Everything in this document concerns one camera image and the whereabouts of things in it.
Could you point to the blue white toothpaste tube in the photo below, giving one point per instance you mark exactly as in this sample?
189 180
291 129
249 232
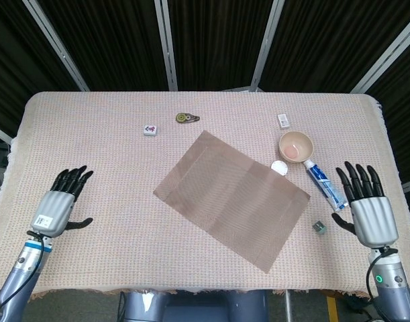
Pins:
325 184

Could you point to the blue-grey robot torso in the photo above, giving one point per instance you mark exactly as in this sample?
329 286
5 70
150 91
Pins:
191 307

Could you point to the grey metal table leg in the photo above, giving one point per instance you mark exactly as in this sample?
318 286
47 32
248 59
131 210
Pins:
288 308

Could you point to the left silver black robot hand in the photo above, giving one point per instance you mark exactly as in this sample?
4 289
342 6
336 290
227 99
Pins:
53 211

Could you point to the white mahjong tile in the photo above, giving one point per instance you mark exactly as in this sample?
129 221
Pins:
151 130

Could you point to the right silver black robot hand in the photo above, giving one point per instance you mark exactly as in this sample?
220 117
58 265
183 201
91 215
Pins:
374 221

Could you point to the green correction tape dispenser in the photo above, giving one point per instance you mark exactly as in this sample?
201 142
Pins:
186 118

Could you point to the beige pink bowl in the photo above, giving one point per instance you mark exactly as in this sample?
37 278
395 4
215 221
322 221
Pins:
296 147

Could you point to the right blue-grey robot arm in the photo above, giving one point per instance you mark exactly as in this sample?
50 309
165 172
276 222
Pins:
392 288

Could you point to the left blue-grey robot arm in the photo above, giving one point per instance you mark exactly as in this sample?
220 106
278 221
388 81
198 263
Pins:
18 275

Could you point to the small grey-green cube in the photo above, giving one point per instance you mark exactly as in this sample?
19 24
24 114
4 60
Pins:
319 227

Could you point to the beige woven tablecloth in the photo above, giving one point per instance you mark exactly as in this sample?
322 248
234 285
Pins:
107 201

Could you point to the small white box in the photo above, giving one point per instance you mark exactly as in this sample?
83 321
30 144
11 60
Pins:
284 120

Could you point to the white round lid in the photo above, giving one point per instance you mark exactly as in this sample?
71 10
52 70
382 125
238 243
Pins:
281 167

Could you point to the brown woven placemat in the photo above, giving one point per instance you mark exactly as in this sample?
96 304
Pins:
231 201

